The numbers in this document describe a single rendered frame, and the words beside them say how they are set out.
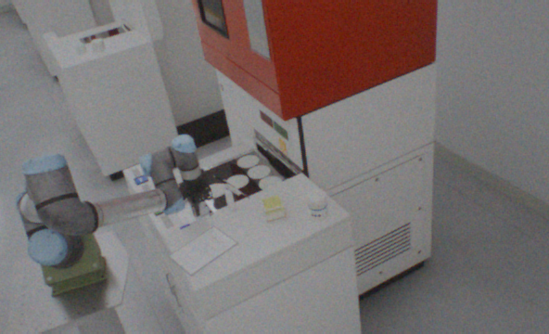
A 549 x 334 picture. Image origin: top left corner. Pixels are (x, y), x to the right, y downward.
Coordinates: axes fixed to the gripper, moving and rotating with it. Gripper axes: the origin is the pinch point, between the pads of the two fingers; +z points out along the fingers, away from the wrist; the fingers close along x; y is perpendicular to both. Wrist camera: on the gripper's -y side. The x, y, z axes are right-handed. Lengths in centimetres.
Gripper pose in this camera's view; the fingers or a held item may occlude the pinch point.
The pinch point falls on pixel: (196, 218)
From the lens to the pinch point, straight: 205.7
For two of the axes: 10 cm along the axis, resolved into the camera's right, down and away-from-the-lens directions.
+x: -4.7, -4.8, 7.4
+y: 8.7, -3.6, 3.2
